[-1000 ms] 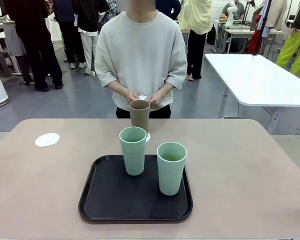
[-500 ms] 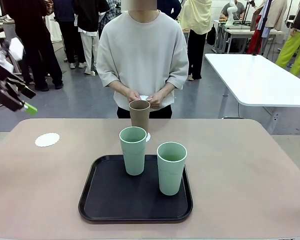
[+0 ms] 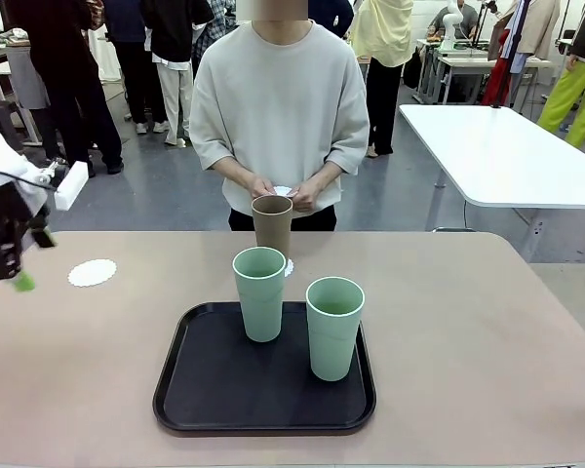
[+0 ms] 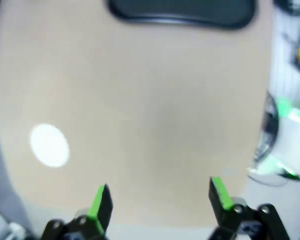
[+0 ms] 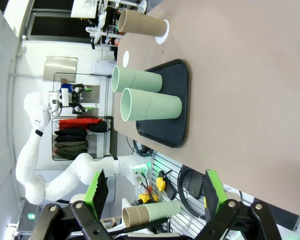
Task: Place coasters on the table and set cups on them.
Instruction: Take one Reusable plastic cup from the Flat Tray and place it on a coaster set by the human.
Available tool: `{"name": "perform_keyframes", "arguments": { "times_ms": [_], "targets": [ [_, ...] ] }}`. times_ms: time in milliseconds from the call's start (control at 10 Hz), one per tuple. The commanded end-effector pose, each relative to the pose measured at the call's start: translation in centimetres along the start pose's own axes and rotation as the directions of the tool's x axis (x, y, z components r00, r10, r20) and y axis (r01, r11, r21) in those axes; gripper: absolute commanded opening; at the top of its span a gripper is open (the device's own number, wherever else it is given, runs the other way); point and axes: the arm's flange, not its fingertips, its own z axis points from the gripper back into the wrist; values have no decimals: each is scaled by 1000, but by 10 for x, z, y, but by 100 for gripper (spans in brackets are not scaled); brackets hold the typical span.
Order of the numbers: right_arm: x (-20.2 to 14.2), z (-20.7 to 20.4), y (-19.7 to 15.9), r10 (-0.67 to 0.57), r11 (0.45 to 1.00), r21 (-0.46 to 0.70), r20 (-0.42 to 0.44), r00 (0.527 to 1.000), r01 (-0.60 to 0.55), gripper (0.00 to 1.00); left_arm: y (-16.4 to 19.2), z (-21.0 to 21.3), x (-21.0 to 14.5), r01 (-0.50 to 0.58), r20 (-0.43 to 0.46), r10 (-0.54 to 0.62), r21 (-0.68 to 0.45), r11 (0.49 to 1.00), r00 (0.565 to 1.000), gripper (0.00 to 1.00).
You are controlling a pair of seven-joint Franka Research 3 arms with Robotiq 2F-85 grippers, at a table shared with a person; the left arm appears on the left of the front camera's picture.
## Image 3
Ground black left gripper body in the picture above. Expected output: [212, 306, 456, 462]
[0, 179, 53, 283]

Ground pale green tall cup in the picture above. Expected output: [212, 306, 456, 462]
[231, 246, 288, 342]
[305, 276, 367, 382]

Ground brown tall cup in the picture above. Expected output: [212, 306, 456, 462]
[251, 194, 294, 262]

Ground black shoulder bag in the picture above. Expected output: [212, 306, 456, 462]
[402, 46, 423, 92]

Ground person's left forearm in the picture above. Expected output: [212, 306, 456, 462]
[306, 160, 345, 194]

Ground person's right forearm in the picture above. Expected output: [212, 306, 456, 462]
[213, 158, 262, 194]

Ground person's right hand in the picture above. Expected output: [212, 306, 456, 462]
[247, 175, 279, 199]

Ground person's left hand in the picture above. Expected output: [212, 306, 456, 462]
[291, 182, 326, 215]

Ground grey plastic stool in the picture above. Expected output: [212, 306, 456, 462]
[0, 100, 25, 147]

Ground person in black coat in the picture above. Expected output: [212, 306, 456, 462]
[9, 0, 126, 176]

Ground person in navy jacket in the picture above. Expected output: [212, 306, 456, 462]
[101, 0, 150, 126]

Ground person in white trousers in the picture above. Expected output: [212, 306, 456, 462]
[140, 0, 215, 147]

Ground black plastic serving tray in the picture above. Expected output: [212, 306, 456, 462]
[152, 300, 377, 438]

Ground person in beige sweater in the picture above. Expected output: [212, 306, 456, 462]
[188, 0, 371, 233]

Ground person in blue checked shirt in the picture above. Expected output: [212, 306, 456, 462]
[207, 0, 240, 35]

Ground person in yellow top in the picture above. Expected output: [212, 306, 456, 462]
[348, 0, 415, 157]

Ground large white table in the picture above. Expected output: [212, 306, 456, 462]
[398, 103, 585, 264]

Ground person in grey t-shirt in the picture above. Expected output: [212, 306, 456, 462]
[428, 0, 480, 41]

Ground black pole stand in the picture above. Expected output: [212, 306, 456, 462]
[489, 0, 518, 109]

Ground person in lime trousers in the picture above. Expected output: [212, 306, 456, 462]
[535, 0, 585, 147]

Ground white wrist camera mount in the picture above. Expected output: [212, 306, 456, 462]
[53, 160, 89, 212]

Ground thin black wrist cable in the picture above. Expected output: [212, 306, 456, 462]
[0, 167, 58, 192]

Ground white metal-frame desk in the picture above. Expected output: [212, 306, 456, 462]
[416, 38, 493, 106]

